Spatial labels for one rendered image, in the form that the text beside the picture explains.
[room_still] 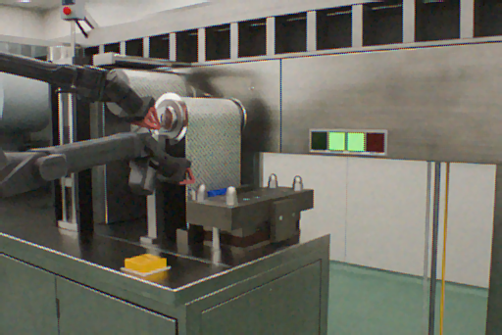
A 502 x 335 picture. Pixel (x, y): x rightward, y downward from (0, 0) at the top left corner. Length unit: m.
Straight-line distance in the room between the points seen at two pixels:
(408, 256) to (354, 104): 2.65
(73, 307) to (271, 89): 0.88
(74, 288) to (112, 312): 0.17
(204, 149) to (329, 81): 0.42
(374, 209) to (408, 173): 0.41
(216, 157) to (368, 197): 2.66
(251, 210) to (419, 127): 0.50
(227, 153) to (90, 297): 0.57
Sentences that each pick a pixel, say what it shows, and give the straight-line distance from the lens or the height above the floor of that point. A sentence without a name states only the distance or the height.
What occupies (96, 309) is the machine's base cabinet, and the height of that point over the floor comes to 0.77.
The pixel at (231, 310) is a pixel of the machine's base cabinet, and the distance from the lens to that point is 1.20.
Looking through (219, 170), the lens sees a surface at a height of 1.09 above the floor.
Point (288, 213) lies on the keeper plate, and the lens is 1.40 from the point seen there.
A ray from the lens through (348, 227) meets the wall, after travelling 4.13.
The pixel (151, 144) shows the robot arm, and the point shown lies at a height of 1.19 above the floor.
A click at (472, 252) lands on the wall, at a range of 3.82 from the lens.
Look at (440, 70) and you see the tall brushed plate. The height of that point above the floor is 1.38.
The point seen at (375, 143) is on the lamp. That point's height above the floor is 1.18.
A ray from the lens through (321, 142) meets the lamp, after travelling 1.47.
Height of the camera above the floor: 1.25
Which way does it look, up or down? 6 degrees down
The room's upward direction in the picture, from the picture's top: straight up
